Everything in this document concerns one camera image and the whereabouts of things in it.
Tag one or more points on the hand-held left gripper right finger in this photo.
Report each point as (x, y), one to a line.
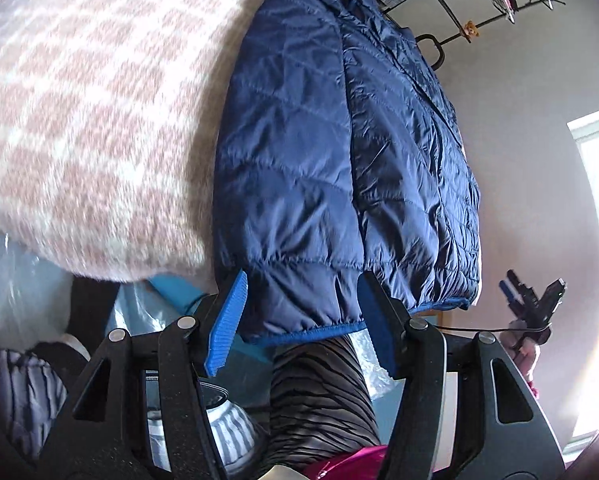
(379, 325)

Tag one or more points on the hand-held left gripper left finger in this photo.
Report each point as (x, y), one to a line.
(225, 322)

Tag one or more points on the navy blue puffer jacket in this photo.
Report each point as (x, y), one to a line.
(329, 170)

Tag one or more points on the magenta garment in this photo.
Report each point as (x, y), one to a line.
(344, 462)

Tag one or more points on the grey white striped cloth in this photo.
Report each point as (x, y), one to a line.
(229, 425)

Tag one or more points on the clear plastic bag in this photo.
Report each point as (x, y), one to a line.
(24, 280)

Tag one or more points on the window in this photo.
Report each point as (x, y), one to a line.
(597, 270)

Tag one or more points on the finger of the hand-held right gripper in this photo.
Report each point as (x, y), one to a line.
(514, 290)
(554, 292)

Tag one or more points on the person's striped trouser leg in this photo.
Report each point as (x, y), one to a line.
(319, 395)

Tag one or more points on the person's right hand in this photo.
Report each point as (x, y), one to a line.
(527, 357)

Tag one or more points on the small orange bear clip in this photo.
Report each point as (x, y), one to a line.
(470, 28)

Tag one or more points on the pink white checked blanket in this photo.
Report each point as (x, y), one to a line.
(89, 120)

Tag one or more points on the purple striped cloth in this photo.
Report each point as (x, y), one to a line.
(22, 400)

